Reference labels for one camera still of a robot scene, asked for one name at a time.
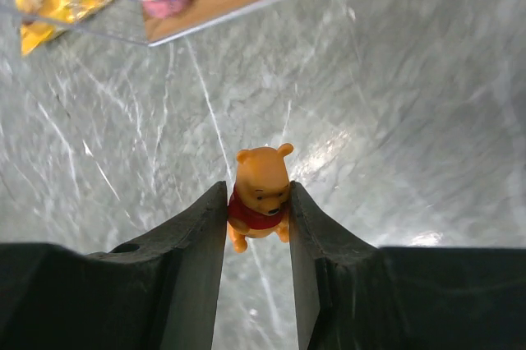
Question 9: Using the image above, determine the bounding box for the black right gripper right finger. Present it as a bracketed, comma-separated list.
[288, 180, 526, 350]

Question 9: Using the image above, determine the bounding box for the orange bear toy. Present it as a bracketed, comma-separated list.
[228, 143, 293, 253]

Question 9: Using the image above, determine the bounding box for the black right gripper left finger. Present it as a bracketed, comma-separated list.
[0, 180, 229, 350]

